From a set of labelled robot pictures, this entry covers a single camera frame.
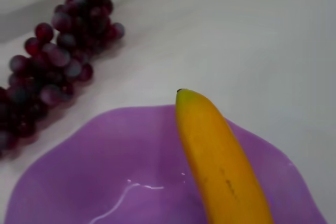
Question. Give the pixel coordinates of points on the purple wavy plastic plate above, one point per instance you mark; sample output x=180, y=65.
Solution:
x=105, y=169

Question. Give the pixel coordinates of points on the purple grape bunch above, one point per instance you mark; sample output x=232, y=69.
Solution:
x=55, y=58

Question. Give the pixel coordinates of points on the yellow banana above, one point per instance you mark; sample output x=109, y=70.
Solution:
x=215, y=150

